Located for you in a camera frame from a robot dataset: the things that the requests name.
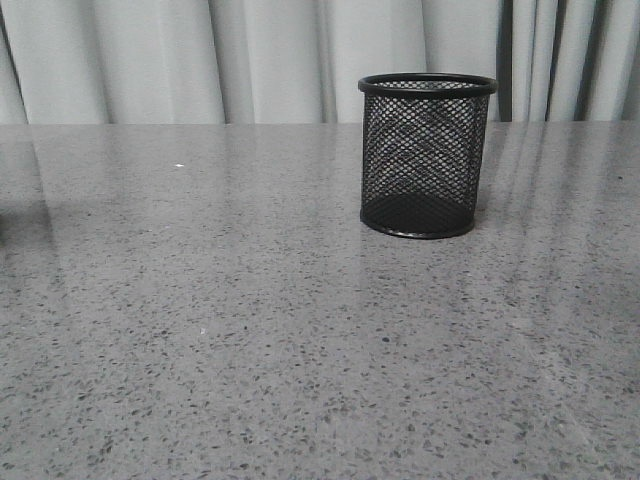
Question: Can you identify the black mesh pen bucket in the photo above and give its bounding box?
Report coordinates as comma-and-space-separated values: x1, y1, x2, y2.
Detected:
358, 73, 498, 239

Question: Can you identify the white pleated curtain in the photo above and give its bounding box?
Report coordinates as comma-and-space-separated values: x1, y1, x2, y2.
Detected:
1, 1, 639, 124

